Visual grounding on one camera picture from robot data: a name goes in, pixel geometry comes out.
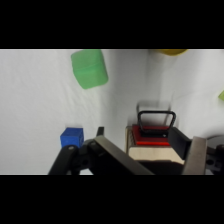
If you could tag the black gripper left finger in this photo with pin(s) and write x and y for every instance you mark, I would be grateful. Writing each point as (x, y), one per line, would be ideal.
(100, 156)

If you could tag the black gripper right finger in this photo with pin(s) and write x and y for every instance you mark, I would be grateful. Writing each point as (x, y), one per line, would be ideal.
(193, 155)

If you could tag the red drawer front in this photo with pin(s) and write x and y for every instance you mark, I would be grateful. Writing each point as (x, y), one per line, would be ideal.
(150, 137)

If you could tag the blue cube block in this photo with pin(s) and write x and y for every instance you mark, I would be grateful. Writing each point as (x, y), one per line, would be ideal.
(71, 137)

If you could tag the lime green object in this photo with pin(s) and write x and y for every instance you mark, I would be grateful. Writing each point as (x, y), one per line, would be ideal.
(221, 95)

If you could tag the green cube block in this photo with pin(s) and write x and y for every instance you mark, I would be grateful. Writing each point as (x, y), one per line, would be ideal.
(89, 68)

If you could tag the yellow object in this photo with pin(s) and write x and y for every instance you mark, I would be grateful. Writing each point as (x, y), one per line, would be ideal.
(170, 51)

